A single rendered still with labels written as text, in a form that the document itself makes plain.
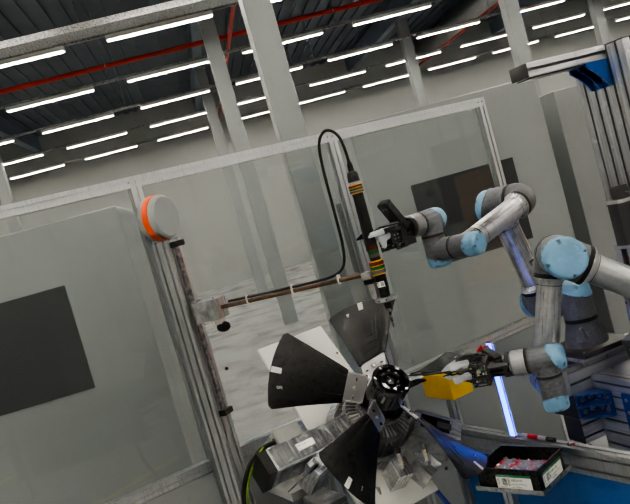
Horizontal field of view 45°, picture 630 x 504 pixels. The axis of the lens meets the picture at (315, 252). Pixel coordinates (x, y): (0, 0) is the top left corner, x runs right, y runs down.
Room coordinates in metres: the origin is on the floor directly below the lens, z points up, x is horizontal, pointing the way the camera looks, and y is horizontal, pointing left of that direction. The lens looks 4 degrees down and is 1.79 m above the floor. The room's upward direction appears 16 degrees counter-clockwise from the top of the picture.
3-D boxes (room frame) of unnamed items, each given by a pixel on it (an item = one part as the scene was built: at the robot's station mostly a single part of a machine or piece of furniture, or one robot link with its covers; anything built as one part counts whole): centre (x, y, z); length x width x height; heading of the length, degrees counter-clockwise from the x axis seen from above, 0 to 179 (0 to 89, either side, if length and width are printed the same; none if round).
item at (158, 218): (2.62, 0.48, 1.88); 0.17 x 0.15 x 0.16; 120
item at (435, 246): (2.49, -0.40, 1.53); 0.11 x 0.08 x 0.11; 40
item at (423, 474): (2.30, -0.14, 0.91); 0.12 x 0.08 x 0.12; 30
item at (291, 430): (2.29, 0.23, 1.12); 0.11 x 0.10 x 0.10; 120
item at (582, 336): (2.73, -0.86, 1.09); 0.15 x 0.15 x 0.10
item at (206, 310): (2.58, 0.40, 1.53); 0.10 x 0.07 x 0.08; 65
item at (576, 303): (2.73, -0.86, 1.20); 0.13 x 0.12 x 0.14; 40
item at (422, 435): (2.37, -0.20, 0.98); 0.20 x 0.16 x 0.20; 30
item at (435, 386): (2.75, -0.33, 1.02); 0.16 x 0.10 x 0.11; 30
